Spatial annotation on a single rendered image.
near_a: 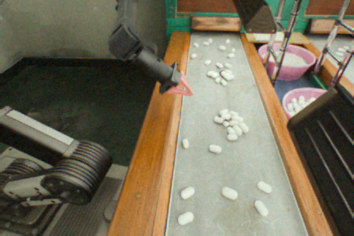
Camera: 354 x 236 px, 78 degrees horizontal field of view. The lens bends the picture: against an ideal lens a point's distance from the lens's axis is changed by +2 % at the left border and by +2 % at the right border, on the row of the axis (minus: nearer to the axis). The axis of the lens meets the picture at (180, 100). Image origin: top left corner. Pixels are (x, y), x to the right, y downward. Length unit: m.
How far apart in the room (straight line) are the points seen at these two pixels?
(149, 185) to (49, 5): 2.35
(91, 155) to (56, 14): 2.19
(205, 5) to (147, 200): 1.14
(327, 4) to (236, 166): 1.17
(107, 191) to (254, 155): 0.55
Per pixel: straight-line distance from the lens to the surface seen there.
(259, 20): 0.62
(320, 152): 0.27
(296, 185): 0.63
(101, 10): 2.49
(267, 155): 0.69
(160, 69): 0.61
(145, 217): 0.54
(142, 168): 0.60
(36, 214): 0.92
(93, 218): 0.90
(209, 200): 0.58
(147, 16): 2.38
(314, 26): 1.52
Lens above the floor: 1.25
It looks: 37 degrees down
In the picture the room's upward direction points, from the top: straight up
